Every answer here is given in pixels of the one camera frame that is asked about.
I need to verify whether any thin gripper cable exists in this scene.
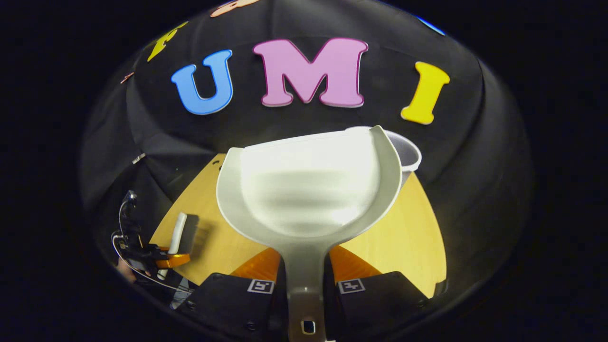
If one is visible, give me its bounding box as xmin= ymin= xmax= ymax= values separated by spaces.
xmin=113 ymin=192 xmax=191 ymax=293

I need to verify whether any white plastic dustpan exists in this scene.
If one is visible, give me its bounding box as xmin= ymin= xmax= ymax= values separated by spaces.
xmin=216 ymin=125 xmax=403 ymax=342

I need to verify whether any black backdrop cloth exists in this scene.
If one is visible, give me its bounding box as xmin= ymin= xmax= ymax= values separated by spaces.
xmin=78 ymin=0 xmax=532 ymax=304

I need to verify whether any white ribbed garbage bin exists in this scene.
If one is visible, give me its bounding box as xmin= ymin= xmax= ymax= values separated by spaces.
xmin=346 ymin=125 xmax=422 ymax=191

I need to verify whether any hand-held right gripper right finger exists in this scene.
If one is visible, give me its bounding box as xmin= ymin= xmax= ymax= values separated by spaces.
xmin=328 ymin=245 xmax=430 ymax=341

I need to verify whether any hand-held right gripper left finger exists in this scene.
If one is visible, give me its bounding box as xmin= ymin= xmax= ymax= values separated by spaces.
xmin=183 ymin=247 xmax=288 ymax=341

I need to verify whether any light wooden desktop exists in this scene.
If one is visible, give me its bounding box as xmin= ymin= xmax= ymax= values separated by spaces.
xmin=150 ymin=153 xmax=447 ymax=299

